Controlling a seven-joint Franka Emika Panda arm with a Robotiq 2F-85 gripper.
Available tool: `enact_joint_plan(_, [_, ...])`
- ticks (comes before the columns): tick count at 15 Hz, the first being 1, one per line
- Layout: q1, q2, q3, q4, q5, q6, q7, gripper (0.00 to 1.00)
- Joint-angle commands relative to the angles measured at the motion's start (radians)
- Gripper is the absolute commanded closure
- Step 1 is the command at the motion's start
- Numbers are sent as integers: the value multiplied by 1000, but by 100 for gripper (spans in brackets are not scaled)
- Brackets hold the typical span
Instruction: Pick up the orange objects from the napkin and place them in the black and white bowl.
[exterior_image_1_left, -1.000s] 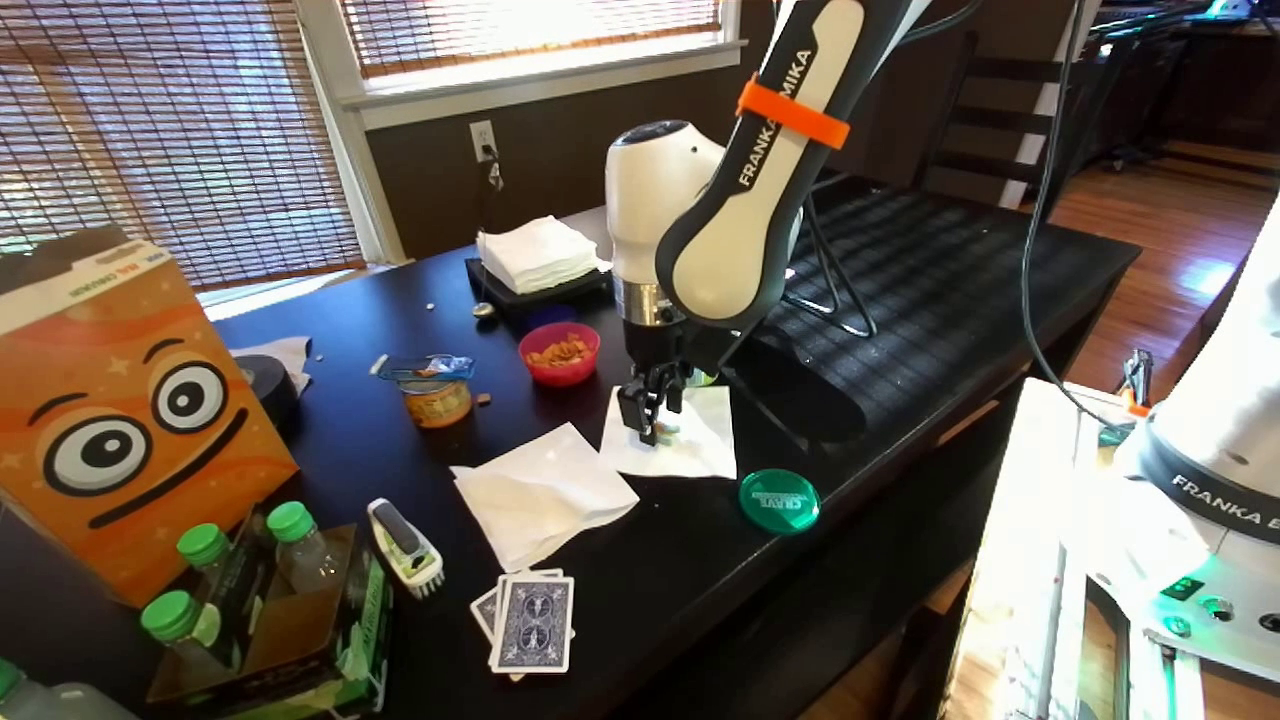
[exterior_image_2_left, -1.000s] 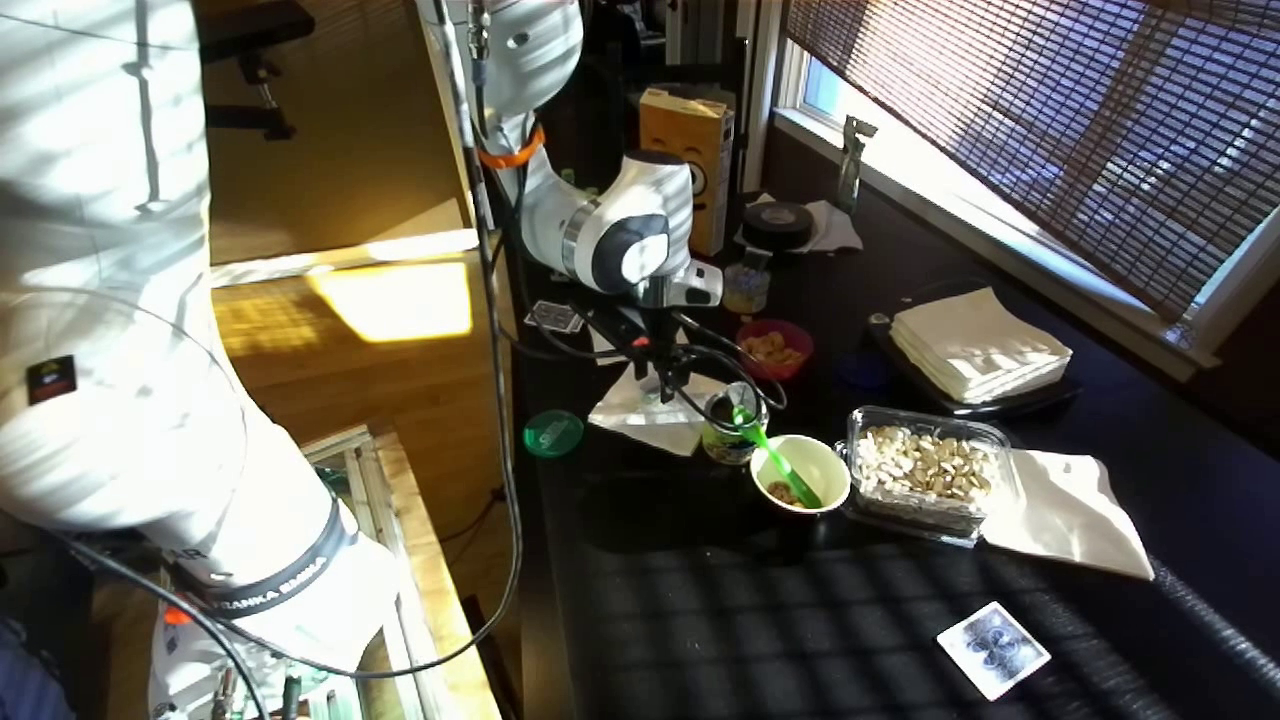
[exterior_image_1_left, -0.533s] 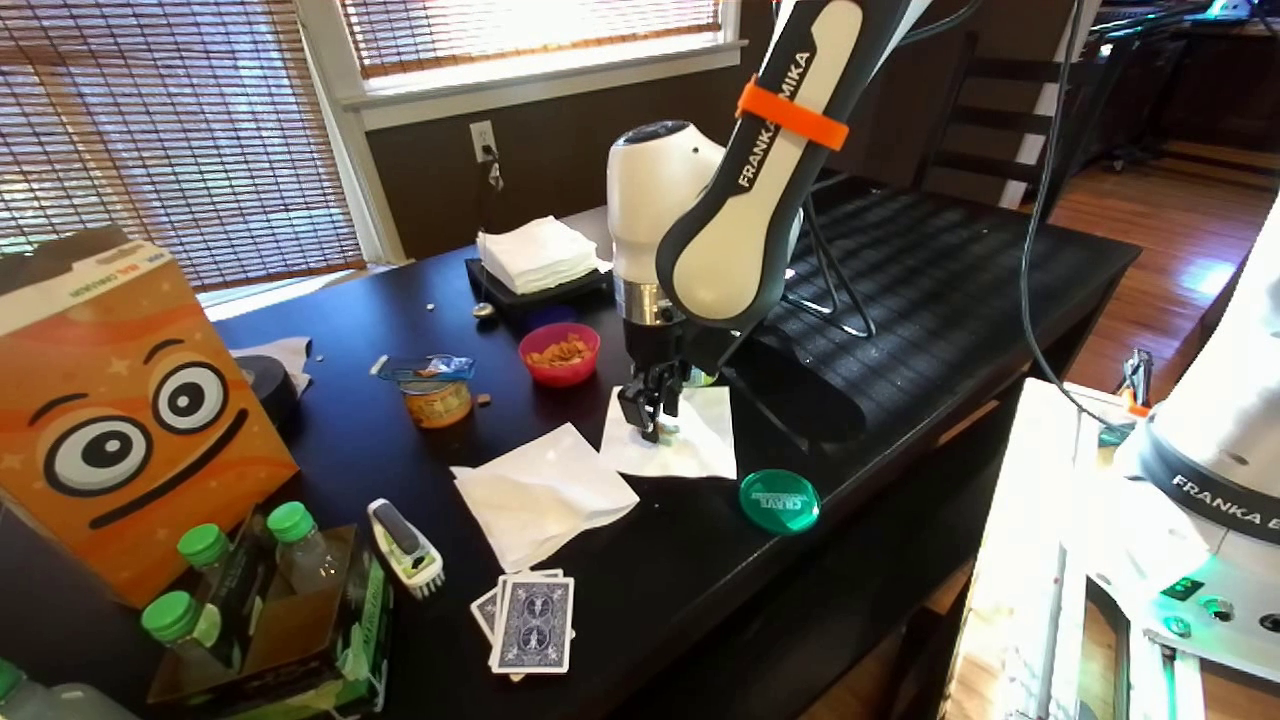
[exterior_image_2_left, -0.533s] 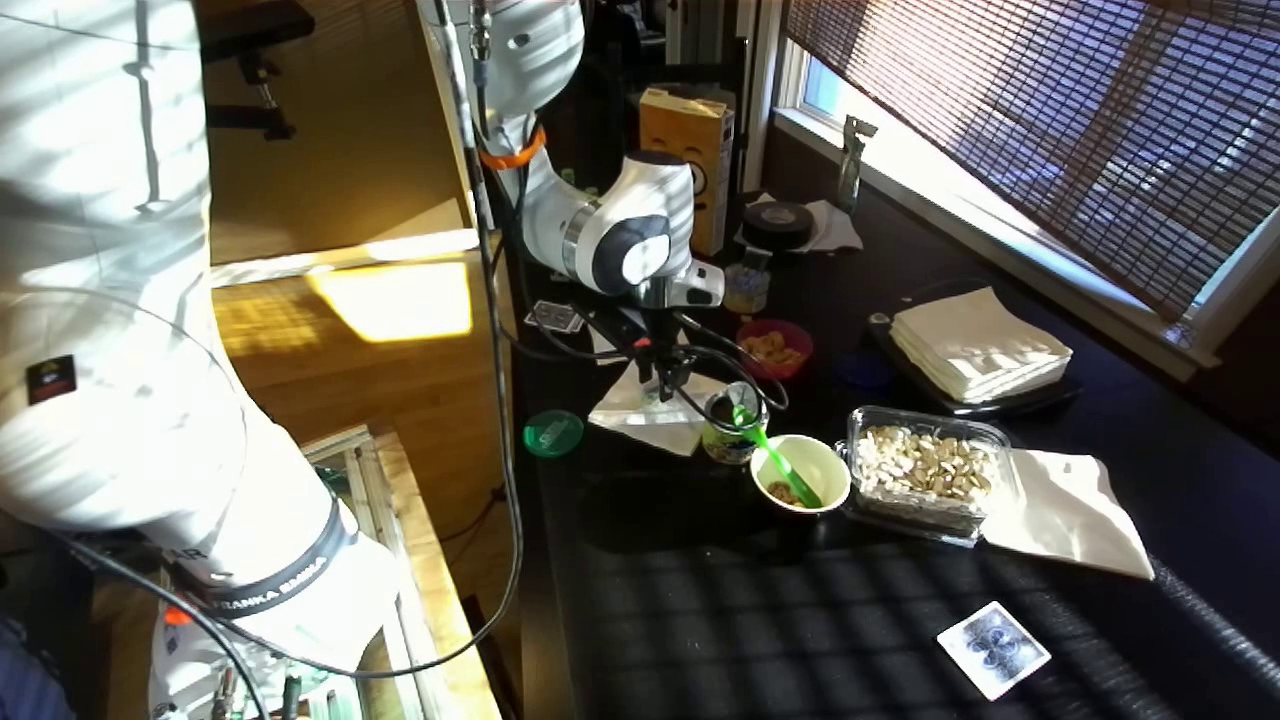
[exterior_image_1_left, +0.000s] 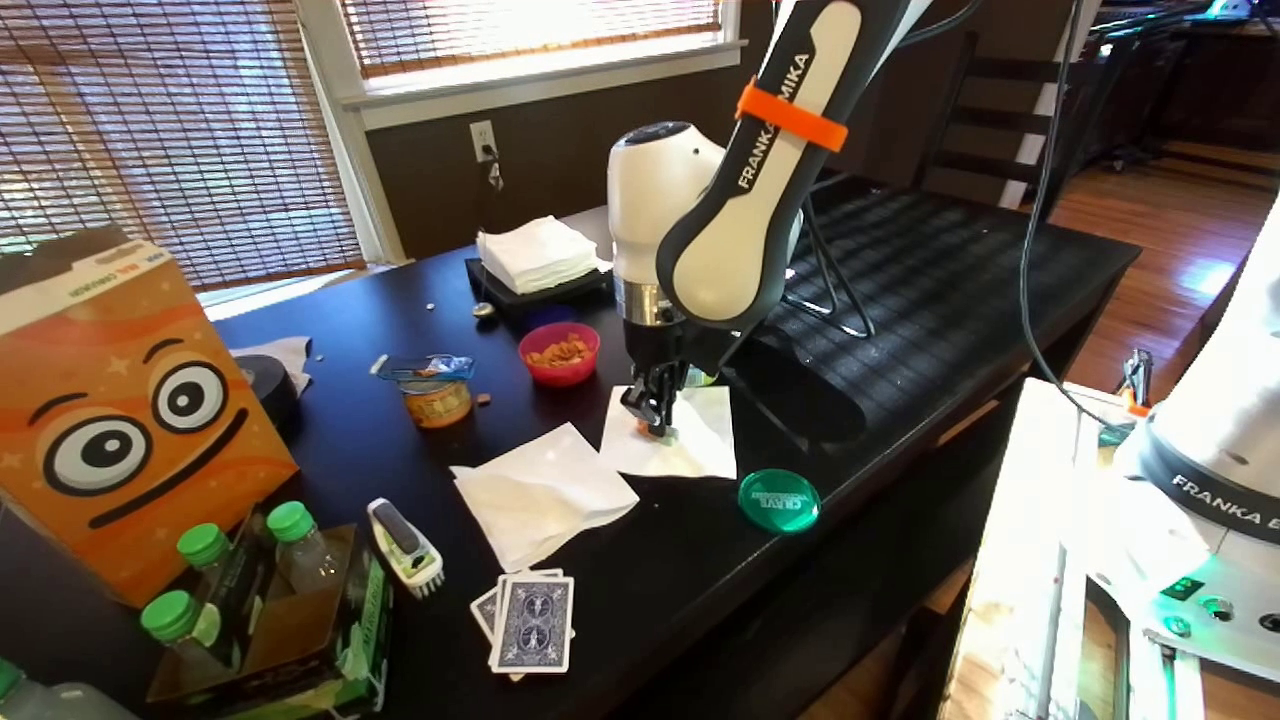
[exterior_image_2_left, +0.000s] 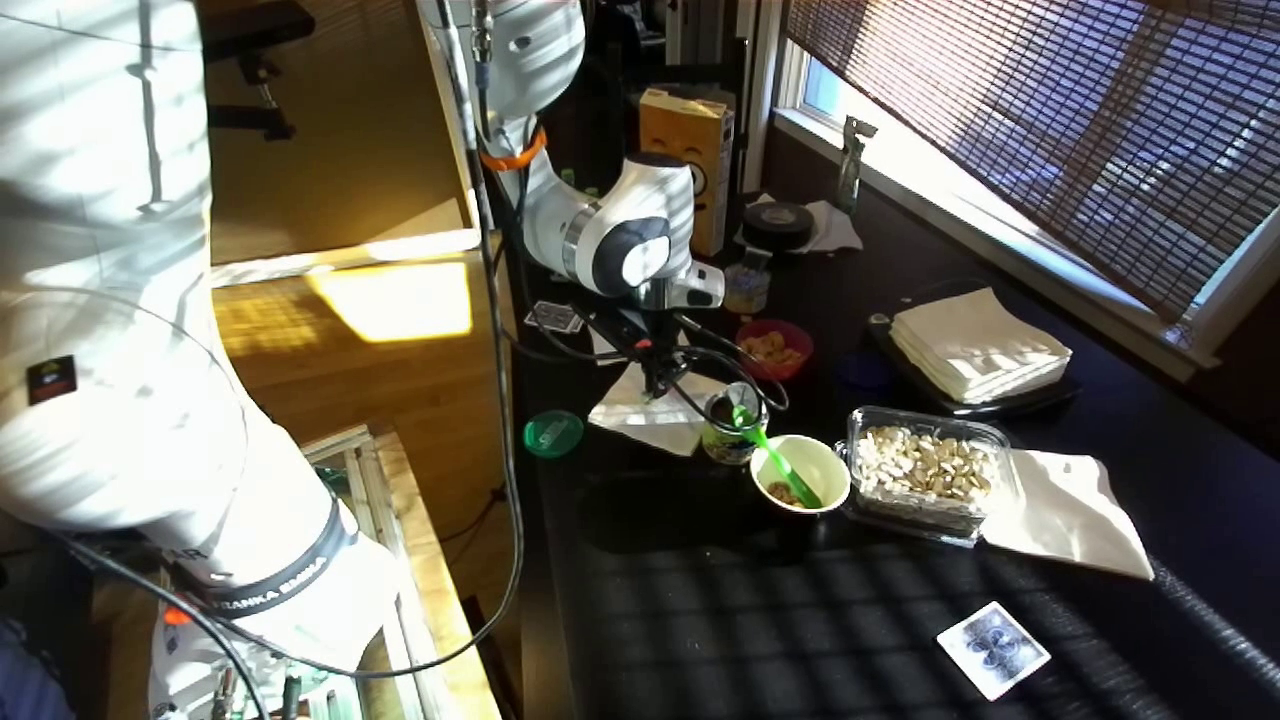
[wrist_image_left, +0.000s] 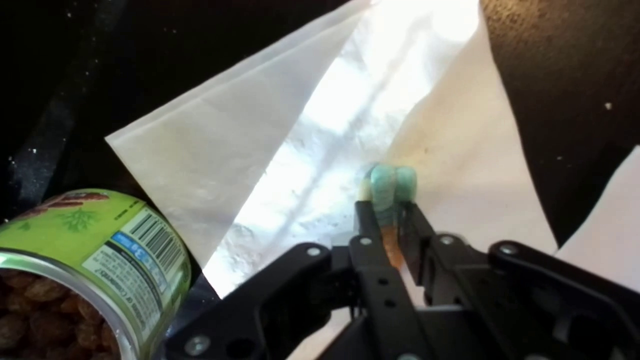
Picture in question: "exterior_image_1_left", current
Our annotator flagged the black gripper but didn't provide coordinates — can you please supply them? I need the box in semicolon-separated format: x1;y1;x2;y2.
618;320;740;433

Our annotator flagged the flat white paper napkin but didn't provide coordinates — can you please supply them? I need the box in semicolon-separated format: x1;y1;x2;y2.
594;380;740;485

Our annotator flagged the red plastic bowl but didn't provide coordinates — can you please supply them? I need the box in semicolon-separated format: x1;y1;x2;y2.
516;315;608;393

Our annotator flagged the black napkin tray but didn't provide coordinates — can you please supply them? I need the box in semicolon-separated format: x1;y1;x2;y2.
462;257;618;320

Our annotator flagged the crumpled white paper napkin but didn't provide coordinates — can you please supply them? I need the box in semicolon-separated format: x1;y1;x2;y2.
448;420;644;577

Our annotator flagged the green round plastic lid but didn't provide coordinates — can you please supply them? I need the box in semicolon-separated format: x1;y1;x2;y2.
734;463;825;538

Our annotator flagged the stack of white napkins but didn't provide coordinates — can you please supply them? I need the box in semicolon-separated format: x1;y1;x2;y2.
471;213;604;294

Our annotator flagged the small orange lidded jar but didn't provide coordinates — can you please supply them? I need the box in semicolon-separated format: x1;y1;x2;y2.
400;377;481;435

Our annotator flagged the blue backed playing card deck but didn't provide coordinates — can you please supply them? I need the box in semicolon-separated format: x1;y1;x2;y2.
486;571;580;681

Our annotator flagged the blue backed playing card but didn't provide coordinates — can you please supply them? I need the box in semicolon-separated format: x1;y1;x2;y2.
462;578;505;649

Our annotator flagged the white stapler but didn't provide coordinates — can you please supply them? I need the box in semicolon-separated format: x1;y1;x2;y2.
365;495;448;600

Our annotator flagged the white paper sheet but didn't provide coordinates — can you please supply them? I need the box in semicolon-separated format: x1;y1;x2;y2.
228;330;320;400

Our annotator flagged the black tape roll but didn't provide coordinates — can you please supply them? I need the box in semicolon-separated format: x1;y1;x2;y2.
236;350;306;439

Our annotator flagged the large white robot body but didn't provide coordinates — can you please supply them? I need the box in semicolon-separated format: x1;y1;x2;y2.
1016;0;1140;433

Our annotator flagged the window blind above napkins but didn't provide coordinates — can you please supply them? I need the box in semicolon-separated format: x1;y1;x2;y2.
335;0;731;80

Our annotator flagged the bottle pack carton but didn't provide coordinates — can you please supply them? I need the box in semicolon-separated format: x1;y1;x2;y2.
138;518;392;720

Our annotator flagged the robot mounting stand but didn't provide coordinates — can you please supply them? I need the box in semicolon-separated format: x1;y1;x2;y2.
935;377;1280;720

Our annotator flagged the black ladder shelf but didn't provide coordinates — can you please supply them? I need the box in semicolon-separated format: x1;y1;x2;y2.
923;0;1114;220

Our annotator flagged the metal clamp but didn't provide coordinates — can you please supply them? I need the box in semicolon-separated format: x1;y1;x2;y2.
1114;347;1159;416

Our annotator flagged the orange cartoon face box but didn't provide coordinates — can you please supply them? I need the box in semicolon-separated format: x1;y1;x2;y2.
0;222;304;611

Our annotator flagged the large window blind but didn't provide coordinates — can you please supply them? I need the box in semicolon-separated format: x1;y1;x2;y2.
0;0;367;293

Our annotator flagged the dark background desk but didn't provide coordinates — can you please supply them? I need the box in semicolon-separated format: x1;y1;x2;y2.
1105;0;1280;144

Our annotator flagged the wall power outlet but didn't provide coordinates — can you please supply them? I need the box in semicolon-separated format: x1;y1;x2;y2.
462;117;512;192

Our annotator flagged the orange strap on arm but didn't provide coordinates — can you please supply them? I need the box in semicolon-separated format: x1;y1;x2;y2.
731;80;852;155

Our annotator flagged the white window frame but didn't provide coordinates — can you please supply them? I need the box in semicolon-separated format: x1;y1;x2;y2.
293;0;751;270

